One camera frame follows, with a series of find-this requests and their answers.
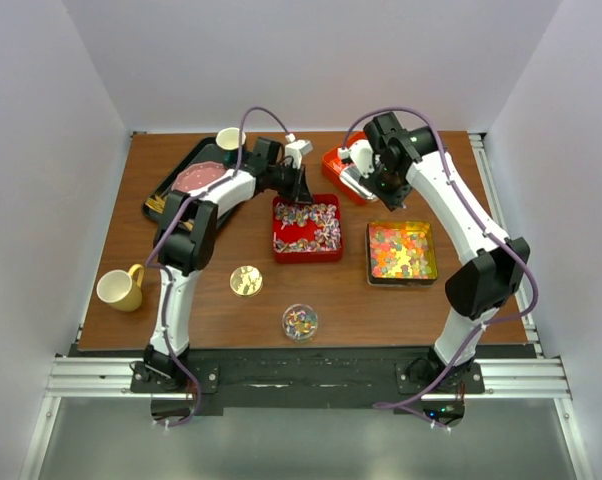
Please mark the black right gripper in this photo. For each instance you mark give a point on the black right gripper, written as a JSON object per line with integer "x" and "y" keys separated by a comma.
{"x": 392, "y": 200}

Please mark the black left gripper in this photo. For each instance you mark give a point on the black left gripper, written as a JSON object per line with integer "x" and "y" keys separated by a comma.
{"x": 298, "y": 189}

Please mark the red box of swirl candies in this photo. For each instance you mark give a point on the red box of swirl candies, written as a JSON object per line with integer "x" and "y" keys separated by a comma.
{"x": 307, "y": 233}

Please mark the orange box of candies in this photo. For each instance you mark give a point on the orange box of candies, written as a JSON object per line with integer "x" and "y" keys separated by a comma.
{"x": 331, "y": 168}

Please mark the tin of star candies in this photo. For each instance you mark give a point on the tin of star candies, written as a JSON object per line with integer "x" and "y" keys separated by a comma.
{"x": 400, "y": 254}

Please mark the gold jar lid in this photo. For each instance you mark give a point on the gold jar lid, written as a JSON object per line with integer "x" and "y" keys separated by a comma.
{"x": 246, "y": 281}

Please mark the clear glass jar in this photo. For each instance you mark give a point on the clear glass jar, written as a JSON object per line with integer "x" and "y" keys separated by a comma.
{"x": 300, "y": 322}

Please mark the silver metal scoop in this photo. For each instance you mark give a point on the silver metal scoop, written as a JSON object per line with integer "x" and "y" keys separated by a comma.
{"x": 351, "y": 178}

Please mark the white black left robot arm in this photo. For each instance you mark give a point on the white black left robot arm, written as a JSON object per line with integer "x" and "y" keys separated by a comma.
{"x": 187, "y": 229}

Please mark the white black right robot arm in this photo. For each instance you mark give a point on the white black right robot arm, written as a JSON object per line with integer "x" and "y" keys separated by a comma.
{"x": 395, "y": 161}

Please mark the dark green mug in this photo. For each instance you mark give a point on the dark green mug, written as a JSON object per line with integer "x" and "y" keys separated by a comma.
{"x": 231, "y": 141}

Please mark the black serving tray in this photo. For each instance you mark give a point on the black serving tray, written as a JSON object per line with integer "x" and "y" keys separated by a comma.
{"x": 181, "y": 170}

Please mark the pink polka dot plate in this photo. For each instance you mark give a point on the pink polka dot plate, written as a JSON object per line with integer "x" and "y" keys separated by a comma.
{"x": 197, "y": 176}

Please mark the gold cutlery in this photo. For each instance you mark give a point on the gold cutlery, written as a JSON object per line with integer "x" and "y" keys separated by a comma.
{"x": 155, "y": 204}

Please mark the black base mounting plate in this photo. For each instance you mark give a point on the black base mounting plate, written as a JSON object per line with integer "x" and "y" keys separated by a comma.
{"x": 205, "y": 382}

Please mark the yellow mug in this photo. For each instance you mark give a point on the yellow mug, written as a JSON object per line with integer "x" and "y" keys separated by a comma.
{"x": 122, "y": 289}

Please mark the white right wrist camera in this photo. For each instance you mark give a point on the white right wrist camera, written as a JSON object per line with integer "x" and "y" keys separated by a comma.
{"x": 360, "y": 154}

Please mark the aluminium frame rail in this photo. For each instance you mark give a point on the aluminium frame rail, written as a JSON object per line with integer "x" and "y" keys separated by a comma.
{"x": 500, "y": 379}

